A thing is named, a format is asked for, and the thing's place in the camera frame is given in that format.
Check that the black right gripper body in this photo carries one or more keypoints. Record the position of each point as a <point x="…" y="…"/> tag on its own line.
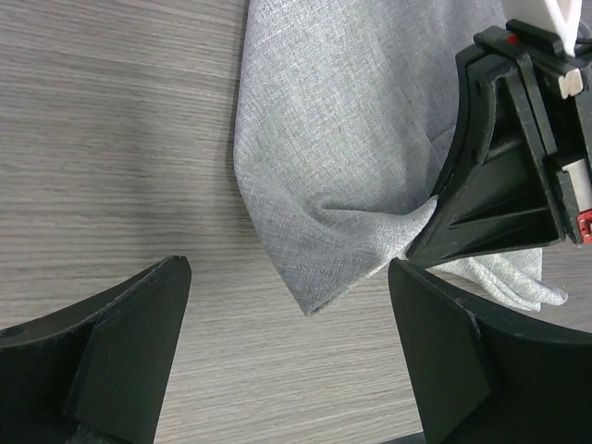
<point x="558" y="88"/>

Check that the grey cloth napkin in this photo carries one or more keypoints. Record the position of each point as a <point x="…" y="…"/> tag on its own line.
<point x="345" y="116"/>

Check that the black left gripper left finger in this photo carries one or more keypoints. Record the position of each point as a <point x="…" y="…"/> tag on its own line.
<point x="99" y="365"/>

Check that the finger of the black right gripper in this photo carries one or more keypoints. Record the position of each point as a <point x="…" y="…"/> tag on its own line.
<point x="494" y="202"/>
<point x="481" y="106"/>

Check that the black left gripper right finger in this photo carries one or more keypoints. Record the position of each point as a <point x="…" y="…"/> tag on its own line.
<point x="483" y="373"/>

